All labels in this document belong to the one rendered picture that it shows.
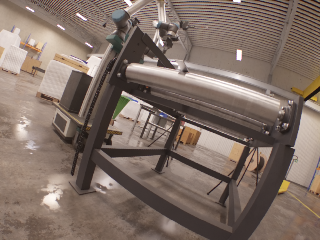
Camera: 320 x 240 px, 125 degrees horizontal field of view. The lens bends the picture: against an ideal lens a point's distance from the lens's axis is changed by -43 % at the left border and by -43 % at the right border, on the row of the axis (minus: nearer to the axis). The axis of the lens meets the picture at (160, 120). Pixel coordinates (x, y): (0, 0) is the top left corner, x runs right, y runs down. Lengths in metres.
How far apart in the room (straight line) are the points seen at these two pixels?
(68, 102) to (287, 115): 2.02
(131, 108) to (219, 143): 6.84
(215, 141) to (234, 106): 10.68
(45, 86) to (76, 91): 2.49
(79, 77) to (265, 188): 1.97
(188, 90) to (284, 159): 0.49
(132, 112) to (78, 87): 6.37
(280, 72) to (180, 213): 13.28
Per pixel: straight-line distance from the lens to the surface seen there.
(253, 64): 13.29
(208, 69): 12.23
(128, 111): 8.05
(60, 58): 4.37
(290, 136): 0.60
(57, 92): 4.30
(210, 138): 11.31
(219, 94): 0.60
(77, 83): 1.93
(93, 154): 0.95
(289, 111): 0.64
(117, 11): 1.73
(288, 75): 13.74
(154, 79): 0.73
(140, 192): 0.73
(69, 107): 1.93
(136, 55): 1.01
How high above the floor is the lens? 0.66
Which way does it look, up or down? level
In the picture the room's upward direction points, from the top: 22 degrees clockwise
